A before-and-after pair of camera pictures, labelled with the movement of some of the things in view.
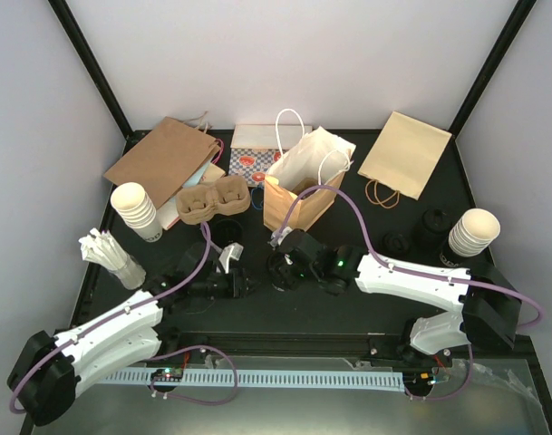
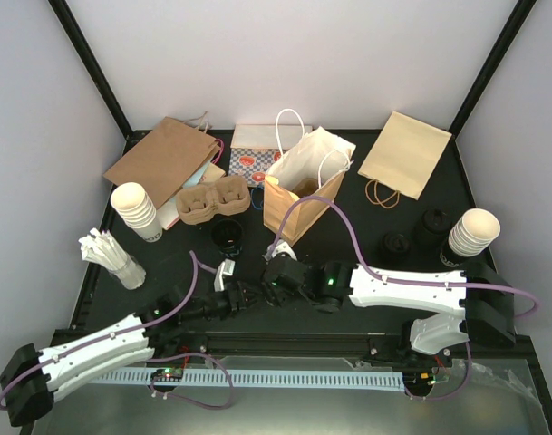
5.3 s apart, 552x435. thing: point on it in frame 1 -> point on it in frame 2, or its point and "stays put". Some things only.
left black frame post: (77, 39) stays put
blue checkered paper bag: (255, 149) stays put
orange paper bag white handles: (303, 160) stays put
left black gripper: (237, 286) -> (241, 303)
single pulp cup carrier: (305, 184) stays put
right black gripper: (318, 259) -> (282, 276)
